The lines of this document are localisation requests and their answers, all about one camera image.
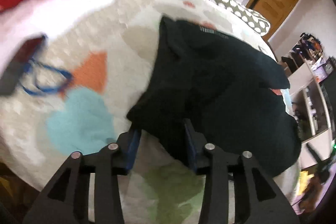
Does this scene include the black pants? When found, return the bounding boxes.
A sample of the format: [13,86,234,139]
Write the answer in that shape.
[127,16,301,177]

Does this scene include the white bed sheet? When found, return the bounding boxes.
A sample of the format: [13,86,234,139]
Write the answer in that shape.
[0,0,114,71]

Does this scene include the heart patterned quilt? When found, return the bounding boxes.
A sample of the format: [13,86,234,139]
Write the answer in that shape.
[1,0,298,223]

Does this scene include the white shelf unit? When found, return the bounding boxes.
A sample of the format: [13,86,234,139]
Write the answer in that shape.
[279,32,335,169]

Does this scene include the olive pillow white dots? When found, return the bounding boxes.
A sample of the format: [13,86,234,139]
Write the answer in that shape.
[209,0,271,36]

